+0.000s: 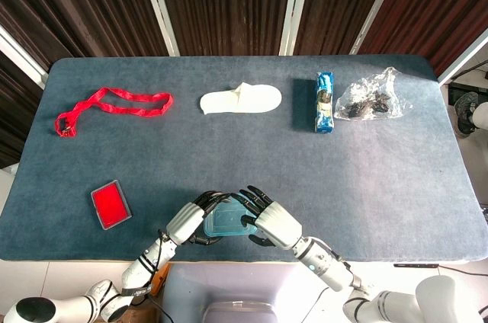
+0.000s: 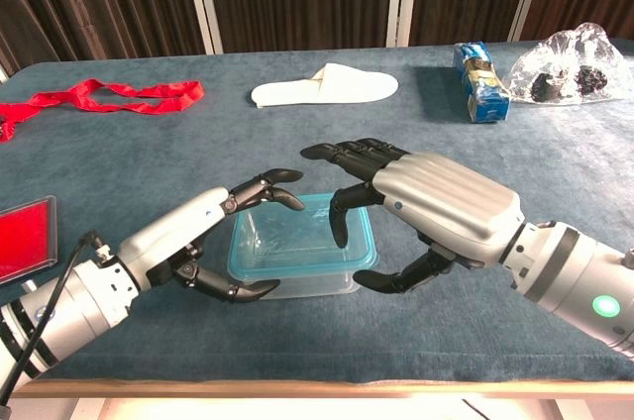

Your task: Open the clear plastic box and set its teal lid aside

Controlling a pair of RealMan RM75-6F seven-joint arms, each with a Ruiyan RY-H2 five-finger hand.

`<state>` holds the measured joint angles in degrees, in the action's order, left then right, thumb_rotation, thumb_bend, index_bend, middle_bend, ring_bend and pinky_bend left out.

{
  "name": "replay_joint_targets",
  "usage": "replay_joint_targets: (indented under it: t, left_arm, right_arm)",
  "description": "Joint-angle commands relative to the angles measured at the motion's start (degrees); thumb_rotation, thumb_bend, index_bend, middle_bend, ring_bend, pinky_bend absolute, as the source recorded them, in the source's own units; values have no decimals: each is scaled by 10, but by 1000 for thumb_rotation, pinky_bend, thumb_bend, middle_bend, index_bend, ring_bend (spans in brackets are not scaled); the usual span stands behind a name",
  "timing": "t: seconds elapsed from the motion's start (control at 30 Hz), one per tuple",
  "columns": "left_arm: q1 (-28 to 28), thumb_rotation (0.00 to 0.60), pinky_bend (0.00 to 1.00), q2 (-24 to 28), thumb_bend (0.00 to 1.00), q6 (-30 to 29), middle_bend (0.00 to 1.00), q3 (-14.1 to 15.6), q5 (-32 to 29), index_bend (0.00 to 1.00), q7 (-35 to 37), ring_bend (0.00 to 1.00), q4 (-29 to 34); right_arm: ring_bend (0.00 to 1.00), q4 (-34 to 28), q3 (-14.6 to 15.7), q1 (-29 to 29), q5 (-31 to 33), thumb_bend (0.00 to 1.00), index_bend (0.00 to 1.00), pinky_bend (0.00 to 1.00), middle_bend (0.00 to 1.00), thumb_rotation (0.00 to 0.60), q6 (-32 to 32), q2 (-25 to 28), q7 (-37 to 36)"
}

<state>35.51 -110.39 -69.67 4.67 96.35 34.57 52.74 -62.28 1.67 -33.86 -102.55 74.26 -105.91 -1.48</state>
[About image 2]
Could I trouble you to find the red card in clear holder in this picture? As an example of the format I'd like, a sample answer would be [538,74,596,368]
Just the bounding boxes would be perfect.
[0,194,59,285]

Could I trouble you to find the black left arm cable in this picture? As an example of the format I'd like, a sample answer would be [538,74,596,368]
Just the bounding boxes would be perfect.
[0,230,110,420]

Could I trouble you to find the red lanyard ribbon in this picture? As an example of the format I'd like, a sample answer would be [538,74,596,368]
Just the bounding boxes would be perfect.
[0,78,205,144]

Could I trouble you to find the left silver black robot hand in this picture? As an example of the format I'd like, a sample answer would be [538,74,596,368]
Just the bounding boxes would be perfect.
[117,167,306,304]

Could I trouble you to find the white disposable slipper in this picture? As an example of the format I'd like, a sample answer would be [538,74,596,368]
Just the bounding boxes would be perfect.
[250,61,400,109]

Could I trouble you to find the blue grey table cloth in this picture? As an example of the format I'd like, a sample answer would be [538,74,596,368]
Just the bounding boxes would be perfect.
[0,38,634,384]

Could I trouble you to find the blue cookie package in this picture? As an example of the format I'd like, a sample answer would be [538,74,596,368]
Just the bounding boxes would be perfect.
[453,42,511,124]

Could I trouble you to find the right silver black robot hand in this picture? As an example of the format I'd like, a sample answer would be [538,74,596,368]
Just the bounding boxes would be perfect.
[300,137,526,295]

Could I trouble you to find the clear container with teal lid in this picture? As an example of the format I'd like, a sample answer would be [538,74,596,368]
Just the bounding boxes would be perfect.
[226,191,380,287]

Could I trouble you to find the clear plastic bag dark contents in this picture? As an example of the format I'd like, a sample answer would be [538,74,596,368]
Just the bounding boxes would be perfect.
[502,22,628,107]

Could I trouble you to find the clear plastic container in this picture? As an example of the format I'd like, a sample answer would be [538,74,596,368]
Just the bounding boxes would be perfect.
[262,273,362,301]

